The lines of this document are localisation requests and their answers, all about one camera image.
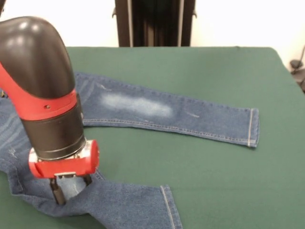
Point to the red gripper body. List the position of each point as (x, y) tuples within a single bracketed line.
[(66, 167)]

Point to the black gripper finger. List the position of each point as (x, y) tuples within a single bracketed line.
[(58, 193), (88, 180)]

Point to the blue denim jeans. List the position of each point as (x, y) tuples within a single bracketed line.
[(190, 124)]

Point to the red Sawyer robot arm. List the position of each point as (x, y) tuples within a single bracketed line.
[(35, 59)]

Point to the dark green table cloth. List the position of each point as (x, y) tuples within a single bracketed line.
[(190, 71)]

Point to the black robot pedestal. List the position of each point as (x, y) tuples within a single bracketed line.
[(124, 23)]

